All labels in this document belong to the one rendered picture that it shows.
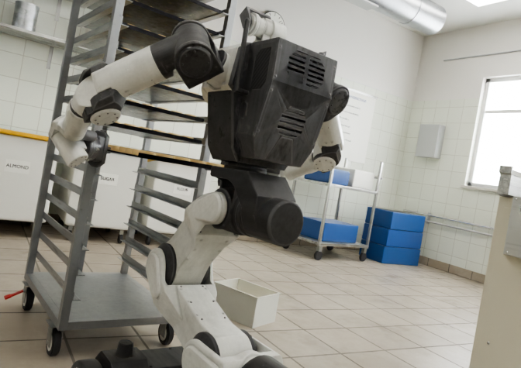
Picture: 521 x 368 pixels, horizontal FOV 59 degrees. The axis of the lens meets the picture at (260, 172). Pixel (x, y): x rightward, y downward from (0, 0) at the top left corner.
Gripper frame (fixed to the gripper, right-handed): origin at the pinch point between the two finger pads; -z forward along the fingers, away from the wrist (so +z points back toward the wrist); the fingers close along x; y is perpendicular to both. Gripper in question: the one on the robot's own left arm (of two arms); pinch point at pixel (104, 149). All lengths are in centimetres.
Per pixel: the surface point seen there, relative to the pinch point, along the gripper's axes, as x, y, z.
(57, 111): 12, 48, -44
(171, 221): -27, -15, -44
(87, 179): -11.4, 4.7, -0.9
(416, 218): -21, -192, -417
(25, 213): -60, 132, -162
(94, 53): 36.1, 21.3, -20.4
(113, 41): 37.8, 4.6, -1.6
